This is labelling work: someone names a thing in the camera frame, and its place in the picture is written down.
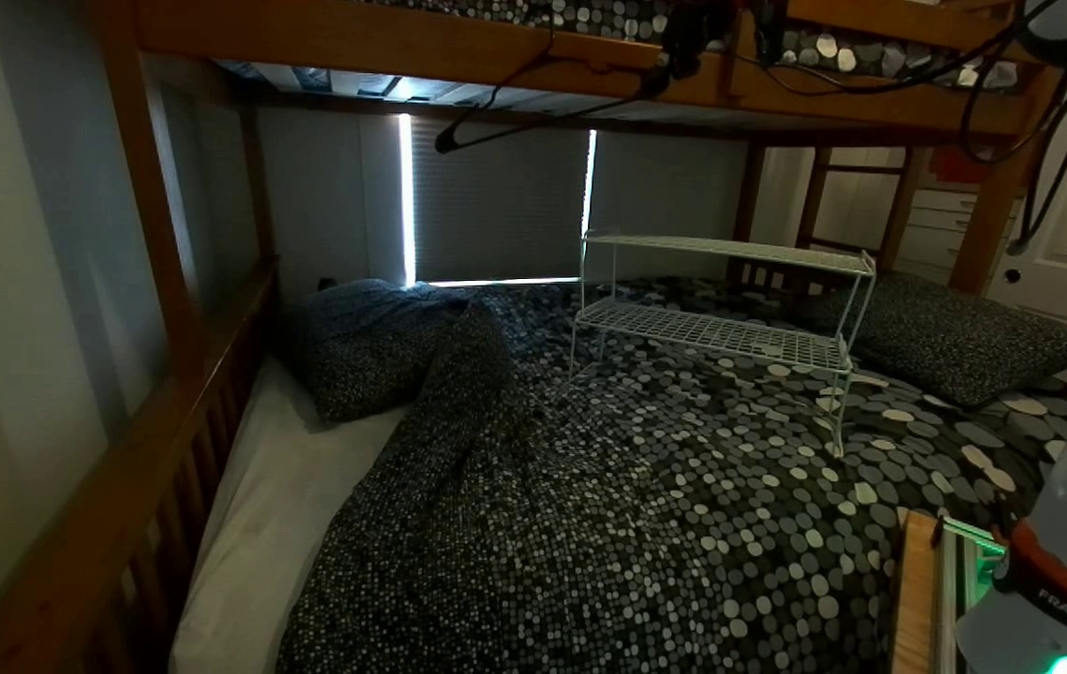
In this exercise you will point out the wooden bunk ladder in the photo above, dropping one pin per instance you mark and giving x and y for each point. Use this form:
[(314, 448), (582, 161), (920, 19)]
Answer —
[(817, 201)]

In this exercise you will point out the grey window blind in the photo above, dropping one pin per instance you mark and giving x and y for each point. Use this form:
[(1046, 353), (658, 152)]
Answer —
[(482, 201)]

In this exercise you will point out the green clamp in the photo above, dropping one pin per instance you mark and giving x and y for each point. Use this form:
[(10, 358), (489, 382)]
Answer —
[(975, 548)]

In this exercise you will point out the black clothes hanger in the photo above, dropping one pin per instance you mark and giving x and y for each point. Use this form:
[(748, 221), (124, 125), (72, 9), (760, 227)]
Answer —
[(447, 138)]

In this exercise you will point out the wooden bunk bed frame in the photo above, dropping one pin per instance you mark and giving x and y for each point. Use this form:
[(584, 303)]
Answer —
[(431, 37)]

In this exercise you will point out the black white dotted duvet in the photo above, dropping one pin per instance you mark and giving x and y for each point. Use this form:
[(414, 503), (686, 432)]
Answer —
[(630, 527)]

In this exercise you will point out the light wooden board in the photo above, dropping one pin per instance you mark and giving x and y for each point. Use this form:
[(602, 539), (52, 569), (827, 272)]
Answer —
[(913, 600)]

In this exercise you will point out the dark fine-dotted pillow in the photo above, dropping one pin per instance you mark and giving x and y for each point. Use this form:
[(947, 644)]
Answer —
[(943, 337), (356, 351)]

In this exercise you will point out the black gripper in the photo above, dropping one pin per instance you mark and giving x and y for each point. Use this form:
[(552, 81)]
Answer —
[(698, 29)]

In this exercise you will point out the white mattress sheet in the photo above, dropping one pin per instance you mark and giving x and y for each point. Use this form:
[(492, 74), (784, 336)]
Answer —
[(256, 537)]

